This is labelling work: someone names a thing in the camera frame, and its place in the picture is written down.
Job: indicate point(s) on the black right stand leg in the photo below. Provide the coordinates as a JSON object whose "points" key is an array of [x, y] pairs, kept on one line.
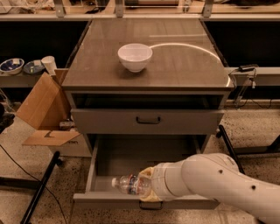
{"points": [[223, 134]]}

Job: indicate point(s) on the blue patterned bowl left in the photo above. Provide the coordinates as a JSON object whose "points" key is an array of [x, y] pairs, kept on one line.
{"points": [[12, 66]]}

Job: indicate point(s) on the black left stand leg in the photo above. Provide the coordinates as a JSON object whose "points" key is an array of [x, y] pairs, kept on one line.
{"points": [[40, 188]]}

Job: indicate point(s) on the clear plastic water bottle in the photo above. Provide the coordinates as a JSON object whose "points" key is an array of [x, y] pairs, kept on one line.
{"points": [[132, 185]]}

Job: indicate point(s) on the black stand leg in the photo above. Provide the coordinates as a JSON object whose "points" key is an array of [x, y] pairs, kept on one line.
{"points": [[223, 134], [40, 188]]}

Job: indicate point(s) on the grey drawer cabinet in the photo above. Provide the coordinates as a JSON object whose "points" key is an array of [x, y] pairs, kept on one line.
{"points": [[147, 76]]}

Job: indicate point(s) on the black power adapter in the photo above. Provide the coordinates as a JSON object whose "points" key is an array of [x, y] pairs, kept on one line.
{"points": [[247, 68]]}

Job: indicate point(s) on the brown cardboard box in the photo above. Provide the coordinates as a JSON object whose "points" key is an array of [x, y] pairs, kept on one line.
{"points": [[47, 110]]}

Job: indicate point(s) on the grey open middle drawer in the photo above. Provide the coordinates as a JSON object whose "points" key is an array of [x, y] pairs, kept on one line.
{"points": [[118, 155]]}

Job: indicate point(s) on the grey upper drawer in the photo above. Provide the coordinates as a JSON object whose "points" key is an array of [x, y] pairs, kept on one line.
{"points": [[146, 121]]}

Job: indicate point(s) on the white ceramic bowl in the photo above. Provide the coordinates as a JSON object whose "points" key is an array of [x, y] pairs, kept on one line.
{"points": [[135, 57]]}

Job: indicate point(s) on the blue patterned bowl right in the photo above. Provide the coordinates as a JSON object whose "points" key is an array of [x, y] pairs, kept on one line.
{"points": [[34, 67]]}

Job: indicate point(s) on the grey side shelf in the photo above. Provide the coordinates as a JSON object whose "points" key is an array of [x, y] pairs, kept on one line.
{"points": [[19, 80]]}

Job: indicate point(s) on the blue patterned bowl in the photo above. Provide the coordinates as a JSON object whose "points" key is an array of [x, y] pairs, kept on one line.
{"points": [[34, 67], [12, 66]]}

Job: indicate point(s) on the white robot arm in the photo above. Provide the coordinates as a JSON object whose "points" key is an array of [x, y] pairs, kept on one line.
{"points": [[216, 176]]}

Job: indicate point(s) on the white paper cup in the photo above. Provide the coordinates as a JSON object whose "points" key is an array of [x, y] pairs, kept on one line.
{"points": [[49, 64]]}

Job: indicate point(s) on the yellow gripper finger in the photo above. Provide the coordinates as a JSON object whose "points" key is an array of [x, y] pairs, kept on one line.
{"points": [[150, 198], [146, 173]]}

